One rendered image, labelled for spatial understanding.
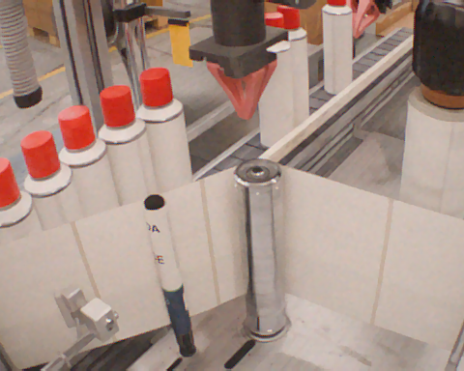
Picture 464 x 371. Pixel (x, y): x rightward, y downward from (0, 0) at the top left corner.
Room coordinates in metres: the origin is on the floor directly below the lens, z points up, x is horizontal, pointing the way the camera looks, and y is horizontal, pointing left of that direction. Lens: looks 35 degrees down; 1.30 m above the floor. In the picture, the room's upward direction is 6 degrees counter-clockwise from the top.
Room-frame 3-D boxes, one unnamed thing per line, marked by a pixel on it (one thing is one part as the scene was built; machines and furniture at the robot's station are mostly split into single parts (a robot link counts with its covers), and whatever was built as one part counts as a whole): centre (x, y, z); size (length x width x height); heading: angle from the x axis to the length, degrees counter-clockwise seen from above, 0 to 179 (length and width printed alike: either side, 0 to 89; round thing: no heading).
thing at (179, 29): (0.59, 0.04, 1.09); 0.03 x 0.01 x 0.06; 49
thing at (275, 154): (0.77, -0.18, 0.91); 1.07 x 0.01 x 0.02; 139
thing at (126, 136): (0.49, 0.11, 0.98); 0.05 x 0.05 x 0.20
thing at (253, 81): (0.56, -0.03, 1.05); 0.07 x 0.07 x 0.09; 49
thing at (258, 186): (0.35, -0.02, 0.97); 0.05 x 0.05 x 0.19
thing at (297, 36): (0.74, -0.11, 0.98); 0.05 x 0.05 x 0.20
